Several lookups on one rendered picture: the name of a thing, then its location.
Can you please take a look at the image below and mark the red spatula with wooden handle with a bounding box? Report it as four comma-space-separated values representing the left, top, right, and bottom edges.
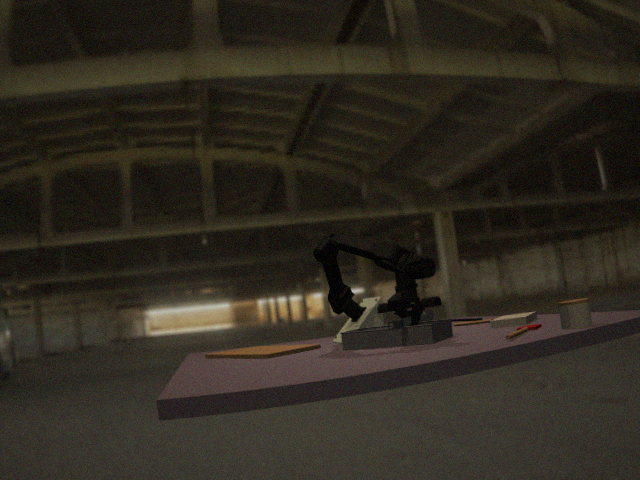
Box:
506, 324, 541, 340

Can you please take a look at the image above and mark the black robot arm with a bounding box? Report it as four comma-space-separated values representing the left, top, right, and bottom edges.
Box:
313, 231, 436, 322

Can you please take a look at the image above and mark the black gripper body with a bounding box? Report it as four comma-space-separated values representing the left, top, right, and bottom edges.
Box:
377, 280, 442, 313

